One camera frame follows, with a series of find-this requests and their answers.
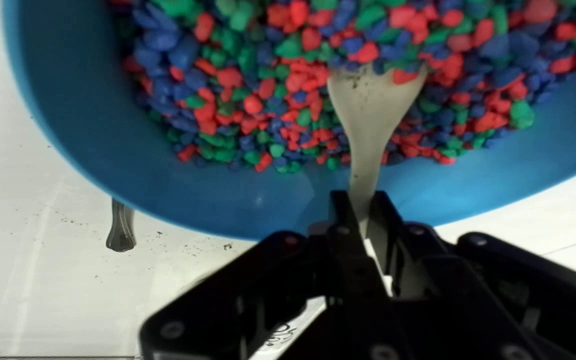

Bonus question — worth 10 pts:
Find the blue plastic bowl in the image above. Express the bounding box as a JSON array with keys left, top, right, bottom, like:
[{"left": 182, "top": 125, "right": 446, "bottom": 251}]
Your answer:
[{"left": 0, "top": 0, "right": 576, "bottom": 244}]

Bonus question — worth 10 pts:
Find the white plastic spoon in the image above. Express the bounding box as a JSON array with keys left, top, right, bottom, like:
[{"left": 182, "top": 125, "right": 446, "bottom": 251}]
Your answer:
[{"left": 325, "top": 61, "right": 429, "bottom": 241}]

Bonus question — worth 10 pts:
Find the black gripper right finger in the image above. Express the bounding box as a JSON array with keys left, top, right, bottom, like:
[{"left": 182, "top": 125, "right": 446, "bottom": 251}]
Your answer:
[{"left": 365, "top": 188, "right": 576, "bottom": 360}]

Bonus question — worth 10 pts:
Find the coloured aquarium gravel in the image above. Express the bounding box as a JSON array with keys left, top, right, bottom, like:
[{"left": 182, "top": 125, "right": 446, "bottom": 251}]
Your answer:
[{"left": 105, "top": 0, "right": 576, "bottom": 176}]

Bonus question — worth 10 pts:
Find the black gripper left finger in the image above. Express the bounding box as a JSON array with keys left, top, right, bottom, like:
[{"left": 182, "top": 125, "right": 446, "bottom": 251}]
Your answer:
[{"left": 138, "top": 188, "right": 398, "bottom": 360}]

